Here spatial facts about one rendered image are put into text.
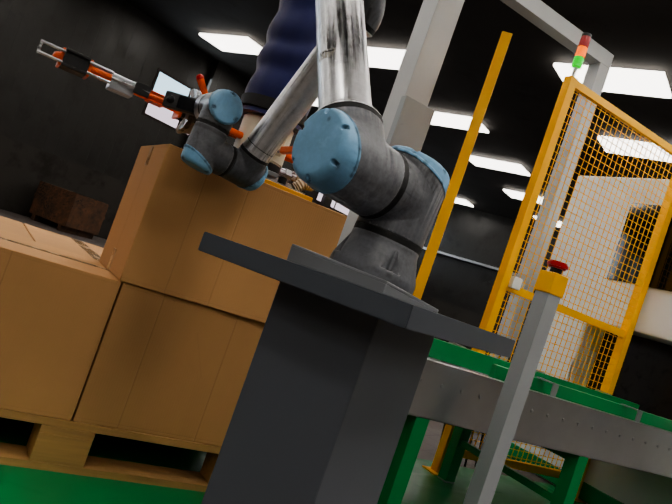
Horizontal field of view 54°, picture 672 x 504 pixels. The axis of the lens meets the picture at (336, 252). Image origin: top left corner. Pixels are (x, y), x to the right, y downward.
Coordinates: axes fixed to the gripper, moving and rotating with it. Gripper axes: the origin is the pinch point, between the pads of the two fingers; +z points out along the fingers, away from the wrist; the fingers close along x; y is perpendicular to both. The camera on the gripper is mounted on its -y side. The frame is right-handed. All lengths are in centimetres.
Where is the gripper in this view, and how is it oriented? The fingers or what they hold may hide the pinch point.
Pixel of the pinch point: (182, 110)
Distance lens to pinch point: 209.9
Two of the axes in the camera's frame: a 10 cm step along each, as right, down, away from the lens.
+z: -4.7, -1.3, 8.7
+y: 8.2, 3.1, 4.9
